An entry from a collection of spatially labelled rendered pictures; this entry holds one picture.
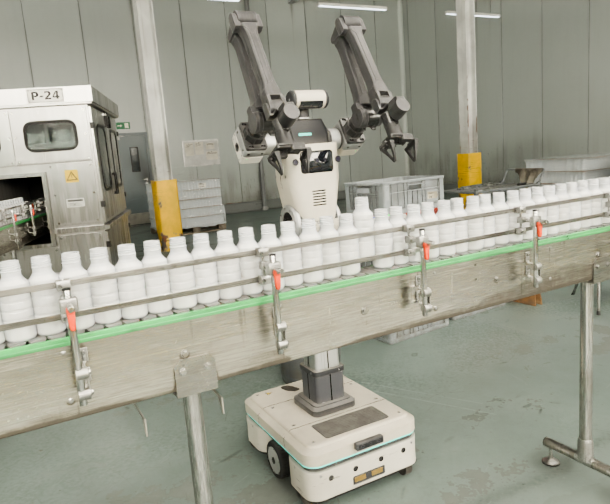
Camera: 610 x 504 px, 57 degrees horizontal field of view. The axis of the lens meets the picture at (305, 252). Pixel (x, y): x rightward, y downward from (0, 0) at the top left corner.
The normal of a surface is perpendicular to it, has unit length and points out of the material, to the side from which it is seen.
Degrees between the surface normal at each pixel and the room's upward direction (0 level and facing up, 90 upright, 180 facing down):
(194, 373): 90
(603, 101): 90
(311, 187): 90
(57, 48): 90
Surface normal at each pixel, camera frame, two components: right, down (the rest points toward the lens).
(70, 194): 0.19, 0.15
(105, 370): 0.48, 0.11
